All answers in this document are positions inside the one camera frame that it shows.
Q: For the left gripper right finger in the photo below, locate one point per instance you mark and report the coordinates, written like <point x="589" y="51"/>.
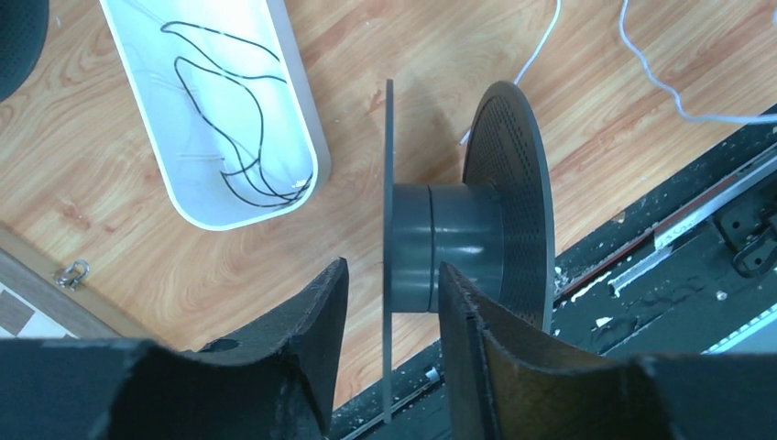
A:
<point x="508" y="379"/>

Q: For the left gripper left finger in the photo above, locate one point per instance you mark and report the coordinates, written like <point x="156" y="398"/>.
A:
<point x="271" y="379"/>

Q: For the black spool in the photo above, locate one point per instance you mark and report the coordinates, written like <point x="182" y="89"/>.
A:
<point x="24" y="26"/>
<point x="495" y="225"/>

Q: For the wooden chessboard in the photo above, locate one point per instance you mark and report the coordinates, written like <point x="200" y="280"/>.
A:
<point x="41" y="297"/>

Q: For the white oblong tray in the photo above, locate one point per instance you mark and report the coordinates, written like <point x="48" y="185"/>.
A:
<point x="224" y="96"/>

